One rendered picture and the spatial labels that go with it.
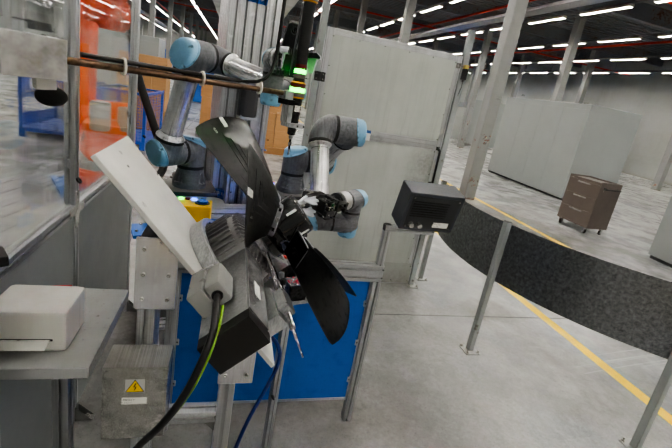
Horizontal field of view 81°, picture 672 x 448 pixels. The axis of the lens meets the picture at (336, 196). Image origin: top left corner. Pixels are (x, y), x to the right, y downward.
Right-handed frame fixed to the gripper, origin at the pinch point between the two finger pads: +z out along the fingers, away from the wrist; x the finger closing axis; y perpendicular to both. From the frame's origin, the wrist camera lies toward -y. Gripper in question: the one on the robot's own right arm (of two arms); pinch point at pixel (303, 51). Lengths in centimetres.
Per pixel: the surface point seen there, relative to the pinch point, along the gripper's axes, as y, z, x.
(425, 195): 44, -19, -68
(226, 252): 54, 14, 18
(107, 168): 33, 17, 45
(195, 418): 111, 10, 21
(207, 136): 26.2, 0.5, 23.3
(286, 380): 142, -34, -26
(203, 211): 60, -36, 18
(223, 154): 30.5, 1.3, 18.9
